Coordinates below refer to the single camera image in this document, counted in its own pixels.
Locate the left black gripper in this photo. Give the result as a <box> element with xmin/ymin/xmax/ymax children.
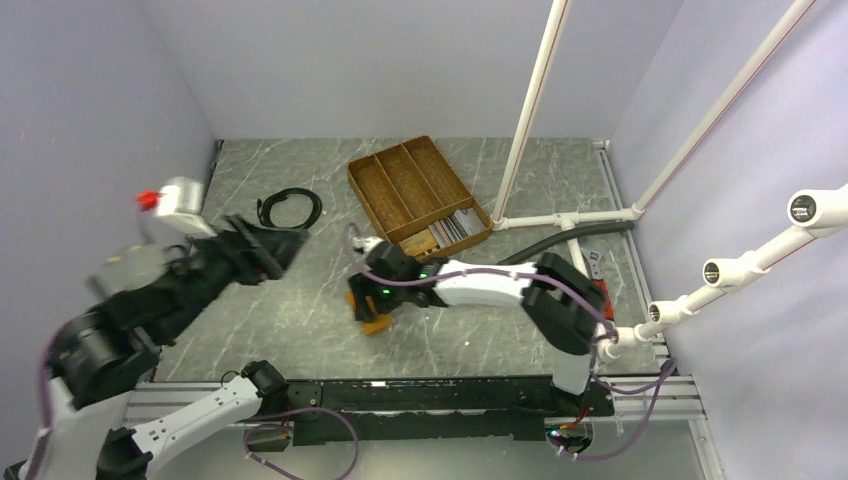
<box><xmin>155</xmin><ymin>207</ymin><xmax>312</xmax><ymax>340</ymax></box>

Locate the orange leather card holder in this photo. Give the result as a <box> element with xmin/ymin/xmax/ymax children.
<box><xmin>345</xmin><ymin>290</ymin><xmax>393</xmax><ymax>336</ymax></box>

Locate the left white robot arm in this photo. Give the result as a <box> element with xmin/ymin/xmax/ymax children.
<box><xmin>4</xmin><ymin>215</ymin><xmax>309</xmax><ymax>479</ymax></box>

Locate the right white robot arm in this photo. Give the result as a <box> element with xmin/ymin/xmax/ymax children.
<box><xmin>347</xmin><ymin>234</ymin><xmax>616</xmax><ymax>415</ymax></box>

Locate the stack of credit cards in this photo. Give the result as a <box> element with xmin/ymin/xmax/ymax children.
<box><xmin>399</xmin><ymin>208</ymin><xmax>485</xmax><ymax>257</ymax></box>

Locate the brown woven divider tray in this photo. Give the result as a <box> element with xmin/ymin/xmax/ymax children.
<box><xmin>347</xmin><ymin>136</ymin><xmax>493</xmax><ymax>260</ymax></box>

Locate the black foam tube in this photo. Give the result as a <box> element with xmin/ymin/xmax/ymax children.
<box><xmin>497</xmin><ymin>220</ymin><xmax>636</xmax><ymax>265</ymax></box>

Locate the red adjustable wrench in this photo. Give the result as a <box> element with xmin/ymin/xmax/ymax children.
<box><xmin>581</xmin><ymin>248</ymin><xmax>614</xmax><ymax>321</ymax></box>

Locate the coiled black cable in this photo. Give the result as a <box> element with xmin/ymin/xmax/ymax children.
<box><xmin>256</xmin><ymin>187</ymin><xmax>324</xmax><ymax>232</ymax></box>

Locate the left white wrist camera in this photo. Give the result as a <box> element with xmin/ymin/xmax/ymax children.
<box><xmin>135</xmin><ymin>176</ymin><xmax>217</xmax><ymax>239</ymax></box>

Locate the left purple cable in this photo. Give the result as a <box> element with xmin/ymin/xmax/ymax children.
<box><xmin>23</xmin><ymin>324</ymin><xmax>68</xmax><ymax>480</ymax></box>

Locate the white pvc pipe frame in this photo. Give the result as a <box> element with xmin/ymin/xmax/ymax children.
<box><xmin>490</xmin><ymin>1</ymin><xmax>847</xmax><ymax>374</ymax></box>

